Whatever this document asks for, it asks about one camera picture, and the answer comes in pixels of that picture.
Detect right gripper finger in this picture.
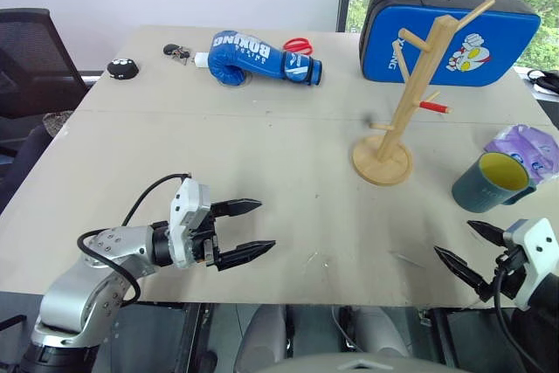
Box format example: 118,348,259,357
433,245,497,303
466,219,507,247

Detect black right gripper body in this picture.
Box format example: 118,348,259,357
493,245,528,300

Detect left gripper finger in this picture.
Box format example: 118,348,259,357
210,198,264,220
216,239,278,273

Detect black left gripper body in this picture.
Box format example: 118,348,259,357
190,205,222,267

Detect teal mug yellow inside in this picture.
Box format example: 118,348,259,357
451,151,537,216

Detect wooden mug tree stand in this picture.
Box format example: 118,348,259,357
352,0,497,185

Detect grey rounded shape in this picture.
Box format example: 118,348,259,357
234,302,290,373
349,305,412,359

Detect purple tissue pack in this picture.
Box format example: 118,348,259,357
483,123,559,186

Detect red tape peg marker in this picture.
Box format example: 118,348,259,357
418,100,452,114

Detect grey curved robot torso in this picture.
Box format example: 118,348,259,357
257,349,475,373

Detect blue boxing glove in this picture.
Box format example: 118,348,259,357
206,30,324,87

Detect keys with black fob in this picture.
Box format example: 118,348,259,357
162,43,192,66

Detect black round paw-print object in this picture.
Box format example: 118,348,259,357
107,57,140,81

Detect grey patterned cloth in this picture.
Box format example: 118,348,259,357
42,109,74,137

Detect dark blue seat cushion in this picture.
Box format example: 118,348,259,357
0,123,56,215

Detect blue black kick pad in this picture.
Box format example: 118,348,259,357
358,0,542,88

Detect black mesh office chair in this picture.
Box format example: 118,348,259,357
0,8,91,149

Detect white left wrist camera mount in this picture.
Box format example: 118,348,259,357
169,177,211,270

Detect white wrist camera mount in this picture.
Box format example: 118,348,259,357
169,177,211,270
502,217,559,313

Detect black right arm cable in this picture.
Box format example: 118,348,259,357
493,254,547,373

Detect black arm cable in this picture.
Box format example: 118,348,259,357
77,174,193,308
493,254,547,373

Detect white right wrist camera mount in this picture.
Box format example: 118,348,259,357
502,217,559,313

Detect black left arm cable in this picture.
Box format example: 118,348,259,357
77,174,193,308

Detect black coiled cable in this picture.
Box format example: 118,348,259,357
527,67,559,95

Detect red handled scissors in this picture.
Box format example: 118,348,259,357
282,37,315,58

